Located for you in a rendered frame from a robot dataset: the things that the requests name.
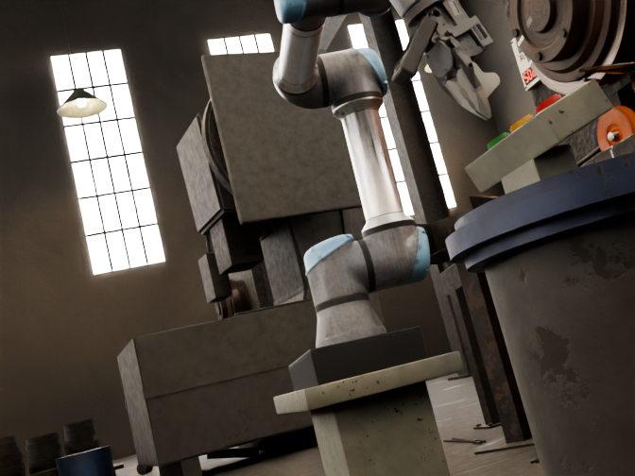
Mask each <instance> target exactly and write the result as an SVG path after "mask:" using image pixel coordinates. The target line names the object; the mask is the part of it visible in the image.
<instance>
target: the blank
mask: <svg viewBox="0 0 635 476"><path fill-rule="evenodd" d="M617 127H619V129H621V131H622V134H623V139H625V138H626V137H628V136H629V135H631V134H633V133H635V112H634V111H633V110H632V109H630V108H628V107H626V106H617V107H612V109H611V110H609V111H608V112H606V113H605V114H603V115H602V116H600V118H599V121H598V125H597V140H598V143H599V147H600V149H601V151H603V150H605V149H607V148H609V147H610V146H612V145H615V144H614V143H612V142H611V141H610V140H609V138H608V135H609V133H610V132H611V131H612V130H613V129H614V128H617Z"/></svg>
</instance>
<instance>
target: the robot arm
mask: <svg viewBox="0 0 635 476"><path fill-rule="evenodd" d="M274 4H275V9H276V13H277V16H278V19H279V21H280V22H281V23H282V24H283V36H282V44H281V53H280V57H279V58H278V59H277V60H276V62H275V64H274V68H273V81H274V85H275V87H276V89H277V91H278V93H279V94H280V95H281V96H282V97H283V98H284V99H285V100H287V101H288V102H289V103H291V104H293V105H295V106H297V107H300V108H304V109H309V110H314V109H321V108H327V107H332V111H333V115H334V116H335V117H336V118H338V119H340V120H341V121H342V124H343V128H344V132H345V136H346V140H347V144H348V148H349V151H350V155H351V159H352V167H353V171H354V174H355V178H356V182H357V186H358V190H359V194H360V197H361V202H362V206H363V210H364V214H365V217H366V221H367V224H366V225H365V226H364V228H363V230H362V235H363V239H362V240H358V241H354V238H353V237H352V235H350V234H345V235H344V234H343V235H338V236H336V237H333V238H330V239H327V240H325V241H323V242H321V243H319V244H317V245H315V246H313V247H311V248H310V249H309V250H308V251H307V252H306V253H305V255H304V264H305V269H306V273H305V274H306V276H307V278H308V281H309V285H310V289H311V293H312V297H313V301H314V305H315V309H316V313H317V340H316V348H320V347H325V346H330V345H333V344H338V343H342V342H347V341H351V340H355V339H360V338H365V337H369V336H373V335H378V334H382V333H386V328H385V326H384V325H383V323H382V322H381V320H380V319H379V317H378V315H377V314H376V313H375V312H374V310H373V308H372V307H371V305H370V301H369V295H368V293H372V292H377V291H381V290H386V289H389V288H394V287H398V286H403V285H409V284H410V283H414V282H418V281H422V280H424V279H425V278H426V276H427V274H428V272H429V267H430V247H429V242H428V237H427V235H426V232H425V230H424V228H422V227H416V226H415V222H414V219H413V218H412V217H410V216H408V215H407V214H405V213H404V209H403V203H402V199H401V195H400V191H399V187H398V183H397V180H396V176H395V173H394V169H393V165H392V161H391V158H390V154H389V150H388V146H387V142H386V135H385V132H384V128H383V124H382V120H381V116H380V112H379V109H380V108H381V107H382V105H383V104H384V99H383V97H384V96H385V95H386V94H387V81H386V71H385V68H384V65H383V63H382V62H381V60H380V58H379V56H378V55H377V53H376V52H375V51H373V50H372V49H371V48H369V47H361V48H350V49H348V50H343V51H337V52H333V53H327V54H322V55H318V50H319V46H320V41H321V37H322V32H323V27H324V24H325V20H326V18H328V17H334V16H338V15H344V14H350V13H355V12H360V13H361V14H363V15H365V16H368V17H371V18H375V17H380V16H382V15H384V14H385V13H387V12H388V11H389V9H390V8H391V7H392V6H393V7H394V8H395V9H396V10H397V12H398V13H399V15H400V16H401V18H403V19H404V21H405V22H406V24H407V25H408V26H409V27H411V26H416V27H415V28H414V30H413V32H412V35H411V37H410V39H409V41H408V43H407V46H406V48H405V49H404V51H403V54H402V57H401V58H400V59H399V60H398V61H397V62H396V64H395V71H394V74H393V76H392V79H391V80H392V81H393V82H394V83H396V84H398V85H400V86H401V87H403V86H405V84H406V83H407V82H408V81H409V80H411V79H412V78H414V77H415V76H416V74H417V72H418V66H419V63H420V60H421V58H422V55H423V53H424V55H425V59H426V62H427V64H428V66H429V68H430V70H431V72H432V74H433V76H434V77H435V78H436V80H437V82H438V85H439V86H440V87H441V89H442V90H443V91H444V92H445V93H446V94H448V95H449V96H450V97H451V98H452V99H453V100H454V102H456V103H457V104H460V105H461V106H462V107H463V108H465V109H466V110H468V111H470V112H472V113H474V114H475V115H477V116H479V117H481V118H483V119H485V120H488V119H490V117H491V111H490V106H489V101H488V97H489V96H490V94H491V93H492V92H493V91H494V90H495V89H496V88H497V86H498V85H499V84H500V78H499V77H498V76H497V74H495V73H484V72H482V71H481V69H480V68H479V67H478V65H477V64H476V63H475V61H476V60H477V59H478V58H479V57H480V56H481V55H482V54H483V53H484V52H485V51H486V50H487V49H488V48H489V44H490V43H493V40H492V38H491V37H490V35H489V34H488V32H487V31H486V29H485V28H484V27H483V26H482V24H481V23H480V21H479V20H478V18H477V17H476V15H475V16H473V17H471V18H469V16H468V15H467V14H466V12H465V11H464V9H463V8H462V7H461V6H460V4H459V3H458V1H457V0H274ZM476 25H479V26H480V27H481V29H482V30H483V32H484V33H485V35H486V36H487V38H486V39H485V38H484V37H483V35H482V34H481V32H480V31H479V29H478V28H477V26H476ZM455 71H457V74H456V75H455V76H453V73H454V72H455Z"/></svg>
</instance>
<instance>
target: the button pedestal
mask: <svg viewBox="0 0 635 476"><path fill-rule="evenodd" d="M612 107H613V106H612V104H611V103H610V101H609V99H608V98H607V96H606V95H605V94H604V92H603V91H602V89H601V88H600V86H599V85H598V83H597V82H596V80H594V79H592V80H590V81H588V82H587V83H585V84H584V85H582V86H580V87H579V88H577V89H576V90H574V91H572V92H571V93H569V94H567V95H565V96H562V97H561V98H560V99H558V100H557V101H555V102H554V103H552V104H551V105H549V106H548V107H546V108H545V109H543V110H542V111H540V112H539V113H537V114H536V115H534V116H533V117H532V118H530V119H529V120H528V121H526V122H525V123H523V124H522V125H521V126H520V127H518V128H517V129H516V130H514V131H513V132H511V133H510V134H508V135H507V136H506V137H505V138H504V139H503V140H501V141H500V142H499V143H497V144H496V145H495V146H493V147H492V148H491V149H489V150H488V151H486V152H485V153H483V154H482V155H481V156H479V157H478V158H477V159H475V160H474V161H473V162H472V163H470V164H469V165H468V166H466V167H465V170H466V172H467V173H468V175H469V176H470V178H471V179H472V181H473V183H474V184H475V186H476V187H477V189H478V190H479V192H480V193H483V192H485V191H487V189H489V188H490V187H492V186H493V185H495V184H496V183H498V182H500V181H502V183H503V187H504V190H505V194H508V193H510V192H513V191H515V190H518V189H520V188H523V187H524V186H527V185H530V184H532V183H535V182H538V181H540V180H543V179H548V178H551V177H553V176H555V175H558V174H561V173H564V172H567V171H571V170H574V169H576V168H578V166H577V163H576V160H575V155H574V151H573V149H572V146H571V145H570V144H562V145H558V144H559V143H561V142H562V141H564V140H565V139H567V138H569V137H570V136H572V135H573V134H575V133H576V132H578V131H579V130H581V129H582V128H584V127H585V126H586V125H588V124H589V123H591V122H593V121H594V120H596V119H597V118H599V117H600V116H602V115H603V114H605V113H606V112H608V111H610V110H611V109H612Z"/></svg>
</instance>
